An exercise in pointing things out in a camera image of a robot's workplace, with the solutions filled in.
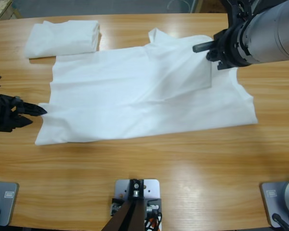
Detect silver bracket fitting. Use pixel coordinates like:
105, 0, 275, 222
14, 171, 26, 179
146, 203, 159, 215
110, 202, 122, 215

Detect white T-shirt with small print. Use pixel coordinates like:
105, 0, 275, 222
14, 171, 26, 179
34, 27, 259, 147

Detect folded white T-shirt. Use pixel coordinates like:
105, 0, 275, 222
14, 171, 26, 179
23, 20, 101, 59

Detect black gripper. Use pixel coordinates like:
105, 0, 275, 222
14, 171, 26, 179
0, 74, 48, 132
192, 24, 252, 71

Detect brown cardboard box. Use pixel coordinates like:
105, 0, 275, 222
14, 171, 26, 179
195, 0, 222, 13

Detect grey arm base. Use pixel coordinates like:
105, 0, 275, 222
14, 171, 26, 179
0, 181, 19, 227
260, 178, 289, 228

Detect white mount plate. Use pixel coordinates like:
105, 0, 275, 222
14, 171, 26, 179
114, 178, 161, 200

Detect dark camera post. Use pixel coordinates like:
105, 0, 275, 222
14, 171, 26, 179
102, 178, 145, 231

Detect wooden pallet stack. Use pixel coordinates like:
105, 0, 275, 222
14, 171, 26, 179
0, 0, 22, 22

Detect orange clamp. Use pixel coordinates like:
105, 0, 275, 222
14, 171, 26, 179
144, 215, 163, 231

